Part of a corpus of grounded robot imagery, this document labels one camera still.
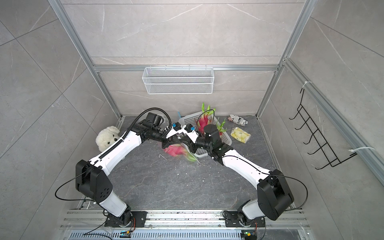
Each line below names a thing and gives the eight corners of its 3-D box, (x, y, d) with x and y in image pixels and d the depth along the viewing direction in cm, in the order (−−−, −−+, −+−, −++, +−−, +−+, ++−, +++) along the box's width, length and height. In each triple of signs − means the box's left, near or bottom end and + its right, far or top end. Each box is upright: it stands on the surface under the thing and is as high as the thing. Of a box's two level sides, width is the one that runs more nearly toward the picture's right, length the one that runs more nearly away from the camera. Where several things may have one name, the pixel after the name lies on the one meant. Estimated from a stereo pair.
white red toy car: (227, 120, 119) (228, 117, 116) (229, 115, 122) (230, 113, 120) (246, 126, 114) (247, 124, 112) (248, 122, 117) (249, 119, 115)
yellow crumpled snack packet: (227, 134, 110) (228, 132, 108) (233, 127, 114) (234, 124, 112) (245, 144, 104) (246, 142, 102) (250, 136, 109) (251, 134, 106)
